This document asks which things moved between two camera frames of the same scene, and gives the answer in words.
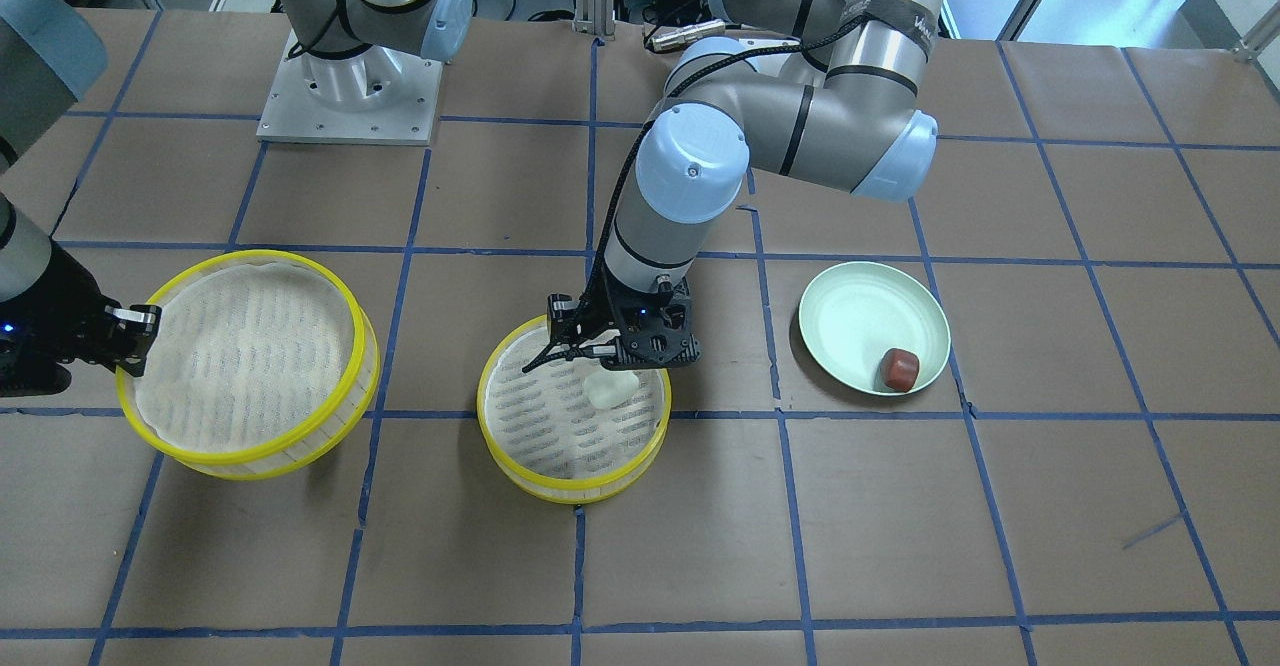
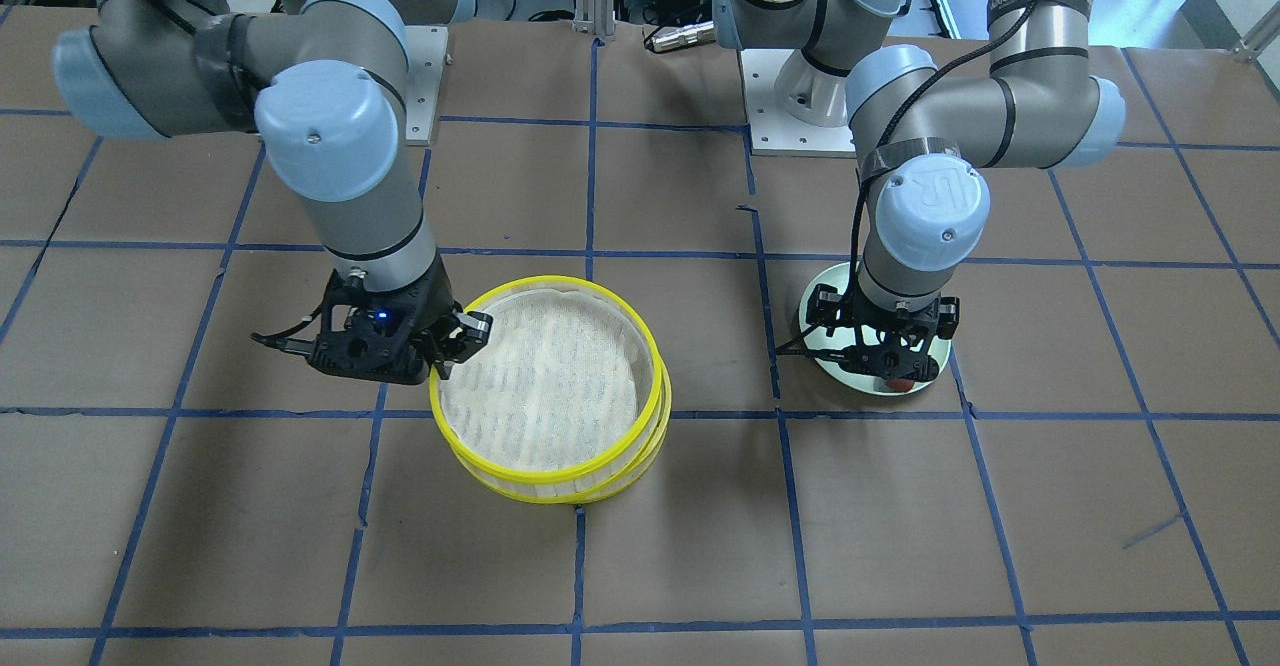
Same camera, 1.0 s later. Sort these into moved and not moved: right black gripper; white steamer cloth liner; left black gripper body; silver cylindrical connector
Moved: left black gripper body; white steamer cloth liner; right black gripper
Not moved: silver cylindrical connector
